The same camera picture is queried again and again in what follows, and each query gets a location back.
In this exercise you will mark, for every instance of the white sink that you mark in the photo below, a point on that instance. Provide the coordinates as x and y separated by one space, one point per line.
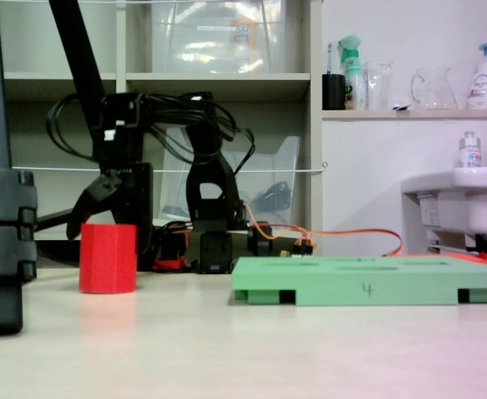
476 195

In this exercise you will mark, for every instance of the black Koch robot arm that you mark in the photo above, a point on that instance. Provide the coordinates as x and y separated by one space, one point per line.
210 183

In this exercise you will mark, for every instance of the blue white toothbrush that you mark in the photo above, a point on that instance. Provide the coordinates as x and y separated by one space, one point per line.
329 58

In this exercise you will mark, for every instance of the thin black tripod brace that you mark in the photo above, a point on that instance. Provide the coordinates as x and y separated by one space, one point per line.
54 218

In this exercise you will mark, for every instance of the green spray bottle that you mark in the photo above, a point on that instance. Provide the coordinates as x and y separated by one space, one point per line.
353 75

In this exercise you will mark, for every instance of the green shape-hole board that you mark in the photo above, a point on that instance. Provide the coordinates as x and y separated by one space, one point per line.
351 278

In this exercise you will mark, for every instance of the black table clamp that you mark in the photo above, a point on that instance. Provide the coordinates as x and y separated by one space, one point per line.
172 245

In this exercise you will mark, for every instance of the small clear sanitizer bottle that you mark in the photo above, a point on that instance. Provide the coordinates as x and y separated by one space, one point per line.
470 151

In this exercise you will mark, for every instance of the glass pitcher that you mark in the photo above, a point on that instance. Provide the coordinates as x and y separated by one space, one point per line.
432 89

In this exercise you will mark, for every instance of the beige shelf unit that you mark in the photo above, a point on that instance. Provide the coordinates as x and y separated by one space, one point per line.
218 81

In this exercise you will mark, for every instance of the red clamp piece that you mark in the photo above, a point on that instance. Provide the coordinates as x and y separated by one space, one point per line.
168 264

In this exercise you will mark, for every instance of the red octagonal pillar block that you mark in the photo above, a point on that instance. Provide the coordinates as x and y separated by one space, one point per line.
108 259

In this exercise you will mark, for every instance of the clear measuring beaker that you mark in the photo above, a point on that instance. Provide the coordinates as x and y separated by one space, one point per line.
378 85

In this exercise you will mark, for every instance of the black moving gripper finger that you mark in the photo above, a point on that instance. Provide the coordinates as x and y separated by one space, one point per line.
91 199

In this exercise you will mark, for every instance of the small circuit board with connectors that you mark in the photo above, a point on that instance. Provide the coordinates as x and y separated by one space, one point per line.
303 246

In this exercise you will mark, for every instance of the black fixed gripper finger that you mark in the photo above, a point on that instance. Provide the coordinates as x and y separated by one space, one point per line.
139 195

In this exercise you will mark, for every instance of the clear plastic storage box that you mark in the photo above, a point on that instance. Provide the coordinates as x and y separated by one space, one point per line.
202 37

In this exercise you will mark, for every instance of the black cup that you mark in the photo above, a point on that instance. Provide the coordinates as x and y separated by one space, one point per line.
333 91

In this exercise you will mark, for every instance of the black round clamp knob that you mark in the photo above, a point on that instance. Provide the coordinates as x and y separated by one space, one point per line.
260 241

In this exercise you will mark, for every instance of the orange labelled bottle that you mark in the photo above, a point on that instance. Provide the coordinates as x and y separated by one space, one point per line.
243 41

